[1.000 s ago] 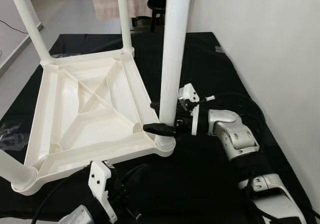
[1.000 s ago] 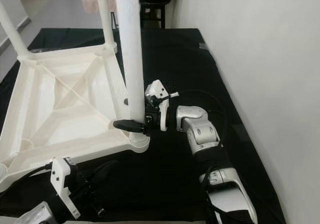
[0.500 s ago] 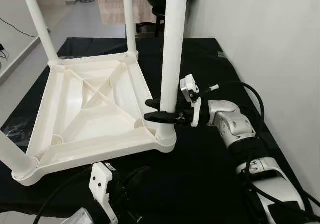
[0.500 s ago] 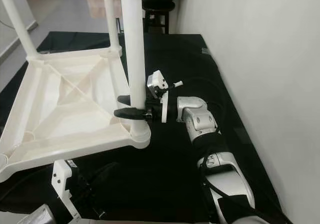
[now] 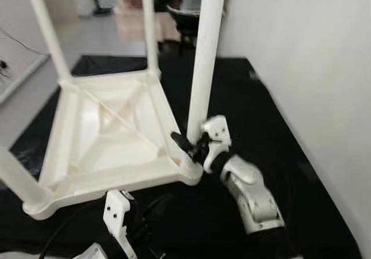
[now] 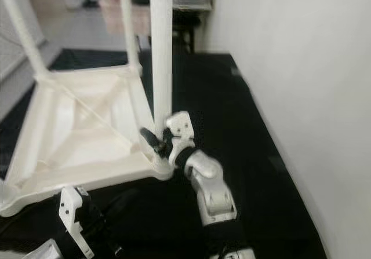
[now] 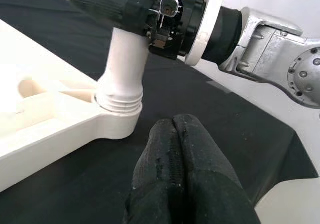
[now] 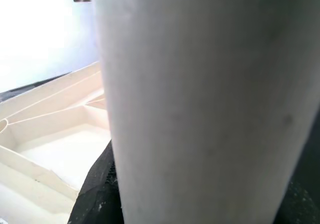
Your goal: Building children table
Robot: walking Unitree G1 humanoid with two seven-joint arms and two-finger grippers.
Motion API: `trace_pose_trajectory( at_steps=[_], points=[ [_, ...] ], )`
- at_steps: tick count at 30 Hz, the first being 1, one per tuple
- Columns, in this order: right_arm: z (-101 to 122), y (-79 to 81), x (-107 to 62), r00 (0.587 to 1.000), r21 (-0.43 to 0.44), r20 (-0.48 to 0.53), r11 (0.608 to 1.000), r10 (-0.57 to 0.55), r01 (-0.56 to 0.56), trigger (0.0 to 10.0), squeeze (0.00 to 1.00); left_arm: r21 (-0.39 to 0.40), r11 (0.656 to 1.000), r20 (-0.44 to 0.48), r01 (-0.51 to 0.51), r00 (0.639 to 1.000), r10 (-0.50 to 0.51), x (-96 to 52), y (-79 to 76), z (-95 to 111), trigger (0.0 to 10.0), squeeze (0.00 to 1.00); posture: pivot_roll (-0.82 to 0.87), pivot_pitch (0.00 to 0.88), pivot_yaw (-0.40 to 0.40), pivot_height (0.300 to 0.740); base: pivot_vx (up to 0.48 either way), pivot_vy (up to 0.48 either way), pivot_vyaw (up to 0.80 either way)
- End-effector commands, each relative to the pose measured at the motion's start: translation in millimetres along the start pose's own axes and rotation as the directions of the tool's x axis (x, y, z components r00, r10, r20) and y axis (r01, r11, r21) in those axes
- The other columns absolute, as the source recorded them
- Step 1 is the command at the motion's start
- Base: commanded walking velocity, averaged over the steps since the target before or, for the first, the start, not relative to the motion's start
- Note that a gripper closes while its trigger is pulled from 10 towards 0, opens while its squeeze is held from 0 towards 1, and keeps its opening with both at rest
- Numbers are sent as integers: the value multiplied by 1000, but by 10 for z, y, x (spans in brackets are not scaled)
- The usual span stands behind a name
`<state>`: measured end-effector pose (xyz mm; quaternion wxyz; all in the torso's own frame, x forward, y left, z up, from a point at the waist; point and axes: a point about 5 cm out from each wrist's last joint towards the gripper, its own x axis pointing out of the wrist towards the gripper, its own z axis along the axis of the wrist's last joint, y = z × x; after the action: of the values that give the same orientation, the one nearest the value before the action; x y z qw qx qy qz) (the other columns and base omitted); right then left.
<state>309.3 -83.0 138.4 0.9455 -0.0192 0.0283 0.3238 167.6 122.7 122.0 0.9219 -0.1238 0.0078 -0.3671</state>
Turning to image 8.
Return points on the white plastic children table top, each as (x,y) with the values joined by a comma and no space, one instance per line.
(50,138)

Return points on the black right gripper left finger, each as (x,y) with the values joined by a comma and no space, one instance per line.
(97,199)

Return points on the black tablecloth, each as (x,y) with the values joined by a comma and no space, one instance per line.
(20,88)

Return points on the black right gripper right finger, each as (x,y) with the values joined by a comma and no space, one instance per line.
(300,206)

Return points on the white plastic table leg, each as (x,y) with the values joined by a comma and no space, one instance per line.
(200,96)

